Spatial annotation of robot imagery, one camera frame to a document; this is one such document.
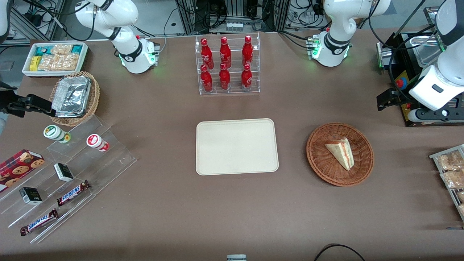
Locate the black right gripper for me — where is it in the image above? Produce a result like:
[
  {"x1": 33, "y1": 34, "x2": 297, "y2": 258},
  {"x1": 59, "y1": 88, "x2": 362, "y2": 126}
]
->
[{"x1": 0, "y1": 82, "x2": 63, "y2": 118}]

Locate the brown round wicker basket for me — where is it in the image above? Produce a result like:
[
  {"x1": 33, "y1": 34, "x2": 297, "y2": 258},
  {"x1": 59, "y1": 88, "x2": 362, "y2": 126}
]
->
[{"x1": 306, "y1": 123, "x2": 374, "y2": 187}]

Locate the light wicker basket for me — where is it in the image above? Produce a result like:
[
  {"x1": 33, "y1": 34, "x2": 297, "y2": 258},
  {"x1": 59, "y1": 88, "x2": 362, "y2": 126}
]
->
[{"x1": 49, "y1": 71, "x2": 100, "y2": 127}]

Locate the white rectangular snack bin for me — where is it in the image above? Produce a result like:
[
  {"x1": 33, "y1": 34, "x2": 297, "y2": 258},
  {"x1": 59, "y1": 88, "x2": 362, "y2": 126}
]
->
[{"x1": 22, "y1": 42, "x2": 89, "y2": 78}]

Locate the Snickers chocolate bar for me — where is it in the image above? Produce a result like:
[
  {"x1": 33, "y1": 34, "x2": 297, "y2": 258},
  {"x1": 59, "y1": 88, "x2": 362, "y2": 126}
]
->
[
  {"x1": 20, "y1": 209, "x2": 59, "y2": 237},
  {"x1": 57, "y1": 180, "x2": 91, "y2": 207}
]

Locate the small black box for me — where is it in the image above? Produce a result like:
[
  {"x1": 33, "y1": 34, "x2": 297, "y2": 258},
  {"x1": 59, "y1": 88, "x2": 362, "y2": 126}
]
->
[
  {"x1": 19, "y1": 187, "x2": 43, "y2": 206},
  {"x1": 53, "y1": 163, "x2": 74, "y2": 182}
]

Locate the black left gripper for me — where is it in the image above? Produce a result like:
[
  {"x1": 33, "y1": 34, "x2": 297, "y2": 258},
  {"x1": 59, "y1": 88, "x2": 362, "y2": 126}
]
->
[{"x1": 377, "y1": 88, "x2": 412, "y2": 112}]

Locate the red cookie box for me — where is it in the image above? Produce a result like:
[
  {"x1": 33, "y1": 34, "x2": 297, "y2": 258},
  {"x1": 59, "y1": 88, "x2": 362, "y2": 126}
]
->
[{"x1": 0, "y1": 149, "x2": 45, "y2": 193}]

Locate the green white yogurt bottle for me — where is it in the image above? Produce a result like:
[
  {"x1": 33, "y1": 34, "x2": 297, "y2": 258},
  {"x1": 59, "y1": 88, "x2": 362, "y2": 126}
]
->
[{"x1": 43, "y1": 124, "x2": 71, "y2": 144}]

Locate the red white yogurt bottle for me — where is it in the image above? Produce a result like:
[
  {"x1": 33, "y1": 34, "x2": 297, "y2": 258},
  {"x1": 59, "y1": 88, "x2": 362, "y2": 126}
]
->
[{"x1": 86, "y1": 134, "x2": 109, "y2": 152}]

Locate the red drink bottle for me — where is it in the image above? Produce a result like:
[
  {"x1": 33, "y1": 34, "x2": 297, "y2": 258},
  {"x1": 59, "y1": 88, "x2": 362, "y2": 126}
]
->
[
  {"x1": 241, "y1": 63, "x2": 253, "y2": 91},
  {"x1": 219, "y1": 63, "x2": 231, "y2": 91},
  {"x1": 200, "y1": 38, "x2": 215, "y2": 70},
  {"x1": 242, "y1": 35, "x2": 254, "y2": 67},
  {"x1": 200, "y1": 65, "x2": 214, "y2": 92},
  {"x1": 219, "y1": 37, "x2": 232, "y2": 69}
]

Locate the stack of foil containers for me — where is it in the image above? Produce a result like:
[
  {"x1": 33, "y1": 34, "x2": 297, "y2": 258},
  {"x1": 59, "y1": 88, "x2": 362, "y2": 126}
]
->
[{"x1": 51, "y1": 76, "x2": 92, "y2": 119}]

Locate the tray of packaged snacks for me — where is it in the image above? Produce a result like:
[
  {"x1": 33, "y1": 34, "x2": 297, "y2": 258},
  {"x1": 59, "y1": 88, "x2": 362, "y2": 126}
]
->
[{"x1": 429, "y1": 144, "x2": 464, "y2": 222}]

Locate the aluminium frame rack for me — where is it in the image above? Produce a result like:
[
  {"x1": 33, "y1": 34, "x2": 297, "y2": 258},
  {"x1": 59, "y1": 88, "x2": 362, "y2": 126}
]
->
[{"x1": 175, "y1": 0, "x2": 292, "y2": 35}]

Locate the clear acrylic bottle rack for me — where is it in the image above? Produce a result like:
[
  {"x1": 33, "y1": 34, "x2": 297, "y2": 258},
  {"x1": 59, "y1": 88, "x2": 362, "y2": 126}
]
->
[{"x1": 195, "y1": 32, "x2": 261, "y2": 96}]

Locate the clear bag of crackers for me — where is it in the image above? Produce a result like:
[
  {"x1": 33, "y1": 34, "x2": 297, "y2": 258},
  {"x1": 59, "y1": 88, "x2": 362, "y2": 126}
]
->
[
  {"x1": 37, "y1": 53, "x2": 80, "y2": 71},
  {"x1": 51, "y1": 44, "x2": 74, "y2": 55}
]

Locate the black machine with red button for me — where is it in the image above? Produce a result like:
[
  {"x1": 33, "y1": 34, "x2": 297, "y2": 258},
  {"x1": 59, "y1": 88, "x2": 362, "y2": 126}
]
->
[{"x1": 376, "y1": 7, "x2": 464, "y2": 127}]

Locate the triangle sandwich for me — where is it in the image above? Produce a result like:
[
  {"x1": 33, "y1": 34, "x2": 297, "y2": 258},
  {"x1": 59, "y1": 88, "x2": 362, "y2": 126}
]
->
[{"x1": 324, "y1": 137, "x2": 355, "y2": 171}]

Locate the cream plastic tray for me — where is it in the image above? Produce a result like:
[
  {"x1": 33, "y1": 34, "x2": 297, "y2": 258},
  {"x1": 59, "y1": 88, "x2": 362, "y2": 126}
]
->
[{"x1": 195, "y1": 118, "x2": 279, "y2": 176}]

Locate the clear acrylic stepped stand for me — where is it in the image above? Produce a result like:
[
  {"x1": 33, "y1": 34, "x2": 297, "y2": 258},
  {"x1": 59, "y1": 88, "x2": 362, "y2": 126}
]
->
[{"x1": 0, "y1": 115, "x2": 138, "y2": 244}]

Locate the stainless steel pan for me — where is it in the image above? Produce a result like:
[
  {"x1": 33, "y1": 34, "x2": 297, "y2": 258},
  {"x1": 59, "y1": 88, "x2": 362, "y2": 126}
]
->
[{"x1": 413, "y1": 33, "x2": 444, "y2": 69}]

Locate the black cable loop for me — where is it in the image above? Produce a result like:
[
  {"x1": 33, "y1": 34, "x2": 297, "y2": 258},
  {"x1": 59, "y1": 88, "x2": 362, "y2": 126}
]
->
[{"x1": 313, "y1": 244, "x2": 367, "y2": 261}]

